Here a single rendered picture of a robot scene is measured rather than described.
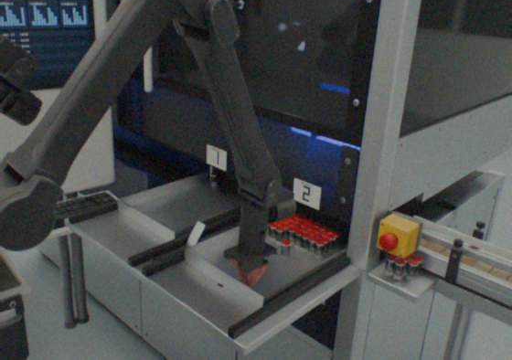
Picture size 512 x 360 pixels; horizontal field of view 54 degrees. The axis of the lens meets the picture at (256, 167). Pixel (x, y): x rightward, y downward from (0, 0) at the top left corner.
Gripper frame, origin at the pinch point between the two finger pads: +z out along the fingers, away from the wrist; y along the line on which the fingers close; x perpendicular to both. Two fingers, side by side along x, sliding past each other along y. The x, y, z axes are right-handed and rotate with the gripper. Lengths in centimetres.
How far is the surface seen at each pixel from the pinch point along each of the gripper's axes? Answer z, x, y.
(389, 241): -11.6, -18.8, 24.2
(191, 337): 60, 52, 32
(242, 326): 1.1, -8.1, -9.3
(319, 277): -0.5, -7.9, 15.6
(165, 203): 1, 49, 15
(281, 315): 2.4, -9.3, 0.9
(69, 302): 59, 98, 8
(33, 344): 90, 121, 4
